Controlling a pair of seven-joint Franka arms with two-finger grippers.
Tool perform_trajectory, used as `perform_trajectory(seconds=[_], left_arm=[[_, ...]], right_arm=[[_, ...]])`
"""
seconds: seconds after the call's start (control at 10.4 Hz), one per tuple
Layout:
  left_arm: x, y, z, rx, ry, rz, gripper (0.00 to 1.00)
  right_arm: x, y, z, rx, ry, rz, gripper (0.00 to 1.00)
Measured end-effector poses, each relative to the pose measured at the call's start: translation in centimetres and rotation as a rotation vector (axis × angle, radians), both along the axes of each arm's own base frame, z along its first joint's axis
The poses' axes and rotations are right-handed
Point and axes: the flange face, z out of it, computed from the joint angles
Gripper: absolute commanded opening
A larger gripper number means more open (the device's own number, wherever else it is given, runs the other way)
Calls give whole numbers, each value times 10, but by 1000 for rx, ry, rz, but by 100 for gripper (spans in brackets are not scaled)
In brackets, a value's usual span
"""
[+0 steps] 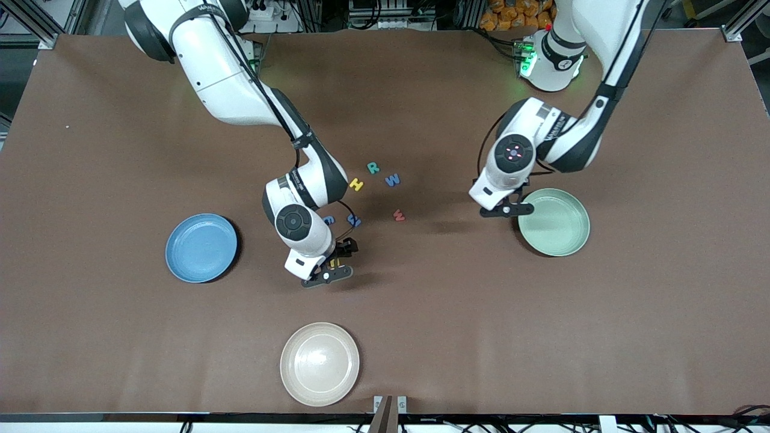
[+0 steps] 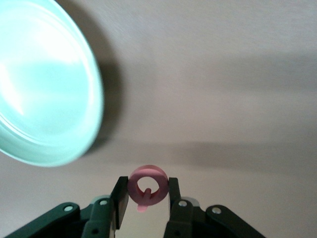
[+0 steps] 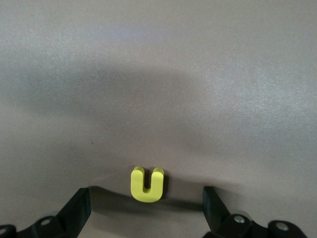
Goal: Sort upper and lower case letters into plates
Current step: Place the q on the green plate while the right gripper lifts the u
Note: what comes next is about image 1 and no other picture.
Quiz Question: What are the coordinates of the beige plate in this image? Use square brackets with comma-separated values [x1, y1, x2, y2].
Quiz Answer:
[280, 322, 360, 407]

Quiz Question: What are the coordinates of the white power strip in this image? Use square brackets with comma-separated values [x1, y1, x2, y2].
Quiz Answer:
[244, 0, 301, 34]

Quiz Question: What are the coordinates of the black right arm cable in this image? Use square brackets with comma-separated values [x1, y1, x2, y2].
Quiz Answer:
[205, 6, 363, 242]

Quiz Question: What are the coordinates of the green plate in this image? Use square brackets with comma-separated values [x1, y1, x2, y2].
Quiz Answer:
[517, 188, 591, 257]

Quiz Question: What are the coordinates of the aluminium frame post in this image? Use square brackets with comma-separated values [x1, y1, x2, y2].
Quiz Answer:
[0, 0, 82, 50]
[722, 0, 770, 43]

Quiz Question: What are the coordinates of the orange net bag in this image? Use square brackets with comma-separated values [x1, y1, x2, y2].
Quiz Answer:
[479, 0, 557, 32]

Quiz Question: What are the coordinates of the metal bracket at table edge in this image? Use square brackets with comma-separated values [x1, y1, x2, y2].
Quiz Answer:
[368, 395, 408, 433]

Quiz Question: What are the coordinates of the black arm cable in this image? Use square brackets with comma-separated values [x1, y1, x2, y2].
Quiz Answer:
[477, 113, 542, 181]
[205, 6, 363, 242]

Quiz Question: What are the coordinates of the brown table cover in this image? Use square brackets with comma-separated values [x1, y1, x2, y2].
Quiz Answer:
[0, 29, 770, 416]

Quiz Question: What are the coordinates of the blue plate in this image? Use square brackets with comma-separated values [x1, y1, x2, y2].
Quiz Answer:
[165, 213, 239, 284]

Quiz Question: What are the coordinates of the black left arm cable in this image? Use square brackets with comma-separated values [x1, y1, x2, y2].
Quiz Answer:
[477, 113, 542, 181]

